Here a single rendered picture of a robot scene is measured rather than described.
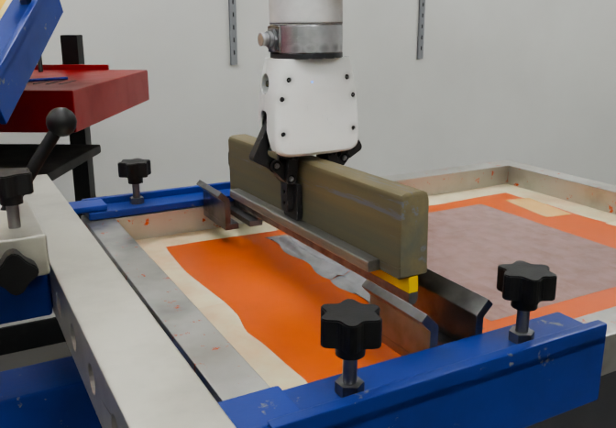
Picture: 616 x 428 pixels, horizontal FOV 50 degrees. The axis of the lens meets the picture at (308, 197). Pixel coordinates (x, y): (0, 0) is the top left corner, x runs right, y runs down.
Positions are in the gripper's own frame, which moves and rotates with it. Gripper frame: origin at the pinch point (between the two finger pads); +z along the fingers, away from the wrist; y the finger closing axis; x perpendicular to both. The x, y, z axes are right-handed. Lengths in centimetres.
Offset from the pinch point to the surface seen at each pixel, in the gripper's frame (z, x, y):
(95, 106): 0, 97, -3
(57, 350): 104, 194, -7
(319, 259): 9.9, 5.6, 4.5
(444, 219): 10.6, 13.3, 30.5
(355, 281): 10.1, -2.1, 4.8
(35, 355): 104, 194, -15
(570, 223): 10.8, 2.9, 45.8
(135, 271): 6.8, 4.8, -18.2
